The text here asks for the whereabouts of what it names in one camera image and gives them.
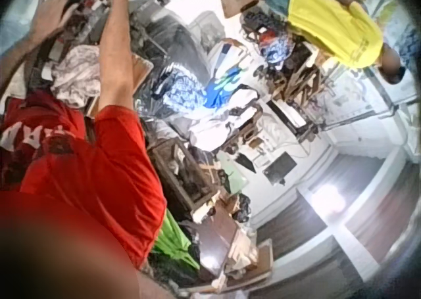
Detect brown wooden table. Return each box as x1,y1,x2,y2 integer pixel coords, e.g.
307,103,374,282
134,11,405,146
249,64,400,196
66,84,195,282
193,210,274,288

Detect red and black machine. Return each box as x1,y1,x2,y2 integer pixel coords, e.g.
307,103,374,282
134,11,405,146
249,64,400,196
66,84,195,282
64,0,170,55

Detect dark wooden picture frame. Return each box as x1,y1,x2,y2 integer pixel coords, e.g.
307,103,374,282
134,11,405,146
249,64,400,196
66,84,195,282
146,137,220,214

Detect bright green cloth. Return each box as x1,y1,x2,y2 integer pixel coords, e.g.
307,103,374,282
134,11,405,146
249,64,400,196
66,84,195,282
149,210,201,270

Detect white crumpled cloth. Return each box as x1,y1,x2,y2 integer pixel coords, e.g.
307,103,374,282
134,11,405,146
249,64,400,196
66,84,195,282
49,44,102,109

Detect black flat screen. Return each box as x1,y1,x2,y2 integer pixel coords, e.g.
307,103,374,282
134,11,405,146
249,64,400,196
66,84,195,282
262,151,299,185

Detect blue white patterned cloth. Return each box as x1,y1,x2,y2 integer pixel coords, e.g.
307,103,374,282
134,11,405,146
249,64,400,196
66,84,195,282
151,64,211,111

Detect light wooden panel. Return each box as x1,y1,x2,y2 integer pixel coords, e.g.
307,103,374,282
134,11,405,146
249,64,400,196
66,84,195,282
130,53,155,95

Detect pale green sheet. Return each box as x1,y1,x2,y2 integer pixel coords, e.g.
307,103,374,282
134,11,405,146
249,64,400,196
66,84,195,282
216,150,249,198

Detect heap of white cloths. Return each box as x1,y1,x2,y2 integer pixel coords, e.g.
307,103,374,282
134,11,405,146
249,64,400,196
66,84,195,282
184,88,264,152

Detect person's left hand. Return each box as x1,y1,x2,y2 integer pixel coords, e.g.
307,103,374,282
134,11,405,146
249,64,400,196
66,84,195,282
30,0,82,39

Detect bright blue cloth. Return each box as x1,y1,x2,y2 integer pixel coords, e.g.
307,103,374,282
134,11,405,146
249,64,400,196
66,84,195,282
203,67,246,110

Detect cluttered wooden rack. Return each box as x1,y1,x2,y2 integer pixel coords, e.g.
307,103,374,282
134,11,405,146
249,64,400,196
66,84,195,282
241,9,333,142

